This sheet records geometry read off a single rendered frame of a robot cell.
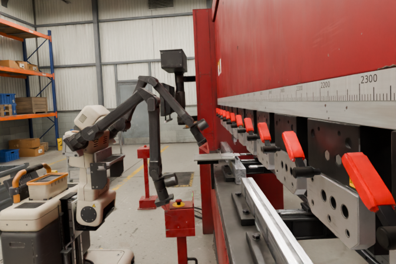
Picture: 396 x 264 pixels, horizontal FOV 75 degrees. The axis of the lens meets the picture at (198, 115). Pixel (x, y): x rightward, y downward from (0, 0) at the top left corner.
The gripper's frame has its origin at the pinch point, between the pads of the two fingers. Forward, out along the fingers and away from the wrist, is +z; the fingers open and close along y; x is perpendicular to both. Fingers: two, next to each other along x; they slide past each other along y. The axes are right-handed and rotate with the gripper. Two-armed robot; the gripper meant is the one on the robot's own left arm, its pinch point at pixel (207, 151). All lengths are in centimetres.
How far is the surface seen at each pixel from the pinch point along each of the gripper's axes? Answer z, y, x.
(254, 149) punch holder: -8, -87, -21
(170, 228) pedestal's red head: 17, -44, 36
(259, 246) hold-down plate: 16, -97, -5
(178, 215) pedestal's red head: 13, -44, 28
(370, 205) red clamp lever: -18, -154, -22
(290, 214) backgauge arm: 32, -65, -21
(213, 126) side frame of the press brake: -2, 84, -12
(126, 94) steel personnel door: -179, 714, 187
